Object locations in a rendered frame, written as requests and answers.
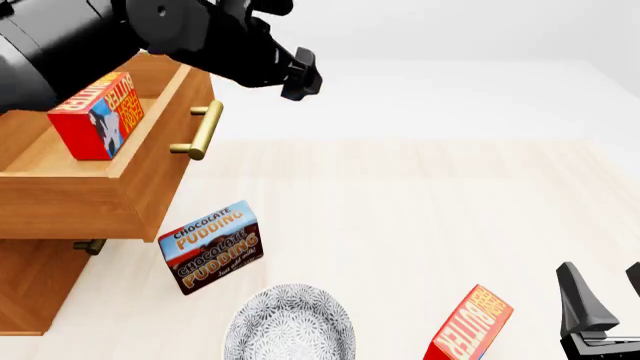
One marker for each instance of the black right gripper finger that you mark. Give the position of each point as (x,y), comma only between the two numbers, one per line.
(636,277)
(580,303)

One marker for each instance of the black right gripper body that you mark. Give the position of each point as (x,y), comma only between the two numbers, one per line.
(595,348)

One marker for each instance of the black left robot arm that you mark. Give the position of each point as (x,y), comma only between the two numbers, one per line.
(75,41)

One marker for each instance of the red butter box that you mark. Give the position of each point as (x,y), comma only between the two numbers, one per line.
(82,129)
(470,330)

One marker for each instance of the wooden cabinet drawer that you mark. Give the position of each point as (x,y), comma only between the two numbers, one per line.
(75,204)

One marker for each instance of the wooden cabinet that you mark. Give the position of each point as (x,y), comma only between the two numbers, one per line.
(35,285)

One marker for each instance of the grey patterned bowl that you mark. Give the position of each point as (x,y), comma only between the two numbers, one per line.
(290,326)

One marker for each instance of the chocolate pudding box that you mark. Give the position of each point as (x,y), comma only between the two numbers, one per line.
(215,247)

